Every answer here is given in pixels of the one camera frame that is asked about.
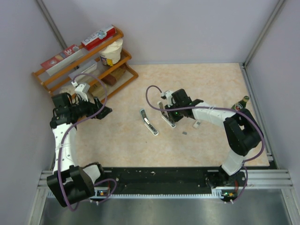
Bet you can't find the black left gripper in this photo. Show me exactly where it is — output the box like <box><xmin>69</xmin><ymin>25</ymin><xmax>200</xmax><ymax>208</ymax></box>
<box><xmin>69</xmin><ymin>94</ymin><xmax>112</xmax><ymax>120</ymax></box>

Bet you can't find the white staple box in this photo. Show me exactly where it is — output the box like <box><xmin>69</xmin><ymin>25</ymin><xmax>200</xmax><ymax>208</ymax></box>
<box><xmin>157</xmin><ymin>101</ymin><xmax>176</xmax><ymax>128</ymax></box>

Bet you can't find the small white red packet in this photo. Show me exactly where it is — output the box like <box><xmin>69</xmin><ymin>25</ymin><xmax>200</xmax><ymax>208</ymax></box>
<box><xmin>193</xmin><ymin>120</ymin><xmax>201</xmax><ymax>128</ymax></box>

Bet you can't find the light blue stapler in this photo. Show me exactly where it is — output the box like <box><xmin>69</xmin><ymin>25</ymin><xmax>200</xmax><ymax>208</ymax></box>
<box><xmin>140</xmin><ymin>109</ymin><xmax>159</xmax><ymax>136</ymax></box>

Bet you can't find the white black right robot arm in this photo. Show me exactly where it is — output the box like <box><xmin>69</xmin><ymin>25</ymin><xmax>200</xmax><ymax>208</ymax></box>
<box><xmin>161</xmin><ymin>89</ymin><xmax>263</xmax><ymax>186</ymax></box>

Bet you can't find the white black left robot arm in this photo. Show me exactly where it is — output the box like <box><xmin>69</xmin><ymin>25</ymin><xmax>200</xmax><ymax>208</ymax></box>
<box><xmin>47</xmin><ymin>92</ymin><xmax>112</xmax><ymax>207</ymax></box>

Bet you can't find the brown cardboard box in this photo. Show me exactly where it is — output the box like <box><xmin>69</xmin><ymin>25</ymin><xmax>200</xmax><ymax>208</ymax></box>
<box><xmin>89</xmin><ymin>82</ymin><xmax>108</xmax><ymax>98</ymax></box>

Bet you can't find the dark brown box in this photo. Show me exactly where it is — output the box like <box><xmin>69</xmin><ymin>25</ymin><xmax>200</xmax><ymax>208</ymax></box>
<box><xmin>102</xmin><ymin>67</ymin><xmax>126</xmax><ymax>86</ymax></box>

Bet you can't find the orange wooden shelf rack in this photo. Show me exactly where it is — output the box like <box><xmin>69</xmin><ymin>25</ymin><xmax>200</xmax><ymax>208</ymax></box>
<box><xmin>32</xmin><ymin>25</ymin><xmax>138</xmax><ymax>98</ymax></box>

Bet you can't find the silver foil box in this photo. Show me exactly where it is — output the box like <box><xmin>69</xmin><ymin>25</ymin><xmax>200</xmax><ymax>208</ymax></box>
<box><xmin>68</xmin><ymin>60</ymin><xmax>97</xmax><ymax>80</ymax></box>

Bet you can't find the green glass bottle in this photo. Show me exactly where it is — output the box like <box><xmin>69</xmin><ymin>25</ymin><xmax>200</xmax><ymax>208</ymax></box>
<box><xmin>232</xmin><ymin>96</ymin><xmax>250</xmax><ymax>111</ymax></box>

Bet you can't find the red white foil box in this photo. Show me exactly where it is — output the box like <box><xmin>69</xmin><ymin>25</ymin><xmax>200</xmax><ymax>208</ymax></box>
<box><xmin>81</xmin><ymin>25</ymin><xmax>116</xmax><ymax>51</ymax></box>

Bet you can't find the red white wrap box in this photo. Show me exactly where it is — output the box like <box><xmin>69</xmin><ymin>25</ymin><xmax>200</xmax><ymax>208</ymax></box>
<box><xmin>40</xmin><ymin>45</ymin><xmax>84</xmax><ymax>76</ymax></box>

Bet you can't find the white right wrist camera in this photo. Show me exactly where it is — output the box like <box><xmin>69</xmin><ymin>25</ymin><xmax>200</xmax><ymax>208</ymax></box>
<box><xmin>161</xmin><ymin>90</ymin><xmax>173</xmax><ymax>106</ymax></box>

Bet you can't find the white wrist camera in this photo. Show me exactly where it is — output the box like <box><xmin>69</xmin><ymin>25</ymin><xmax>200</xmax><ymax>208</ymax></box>
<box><xmin>161</xmin><ymin>90</ymin><xmax>173</xmax><ymax>106</ymax></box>
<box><xmin>71</xmin><ymin>81</ymin><xmax>90</xmax><ymax>102</ymax></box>

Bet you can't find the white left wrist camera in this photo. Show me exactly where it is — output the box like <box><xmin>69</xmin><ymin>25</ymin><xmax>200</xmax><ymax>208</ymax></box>
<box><xmin>71</xmin><ymin>81</ymin><xmax>90</xmax><ymax>102</ymax></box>

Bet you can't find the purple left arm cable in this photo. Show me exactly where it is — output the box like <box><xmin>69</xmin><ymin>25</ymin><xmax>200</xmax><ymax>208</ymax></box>
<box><xmin>57</xmin><ymin>74</ymin><xmax>118</xmax><ymax>211</ymax></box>

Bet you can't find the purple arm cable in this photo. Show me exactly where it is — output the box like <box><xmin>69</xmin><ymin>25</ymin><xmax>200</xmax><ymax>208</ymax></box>
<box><xmin>145</xmin><ymin>84</ymin><xmax>266</xmax><ymax>204</ymax></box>
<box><xmin>57</xmin><ymin>74</ymin><xmax>118</xmax><ymax>211</ymax></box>

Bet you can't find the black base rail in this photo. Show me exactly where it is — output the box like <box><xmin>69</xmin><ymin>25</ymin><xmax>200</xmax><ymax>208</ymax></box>
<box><xmin>96</xmin><ymin>167</ymin><xmax>247</xmax><ymax>195</ymax></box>

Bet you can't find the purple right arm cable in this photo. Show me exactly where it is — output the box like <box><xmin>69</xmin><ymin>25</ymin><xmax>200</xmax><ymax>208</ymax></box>
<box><xmin>145</xmin><ymin>84</ymin><xmax>266</xmax><ymax>204</ymax></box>

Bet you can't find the grey slotted cable duct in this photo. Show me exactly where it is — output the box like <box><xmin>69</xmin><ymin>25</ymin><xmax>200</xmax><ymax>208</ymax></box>
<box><xmin>46</xmin><ymin>187</ymin><xmax>237</xmax><ymax>199</ymax></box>

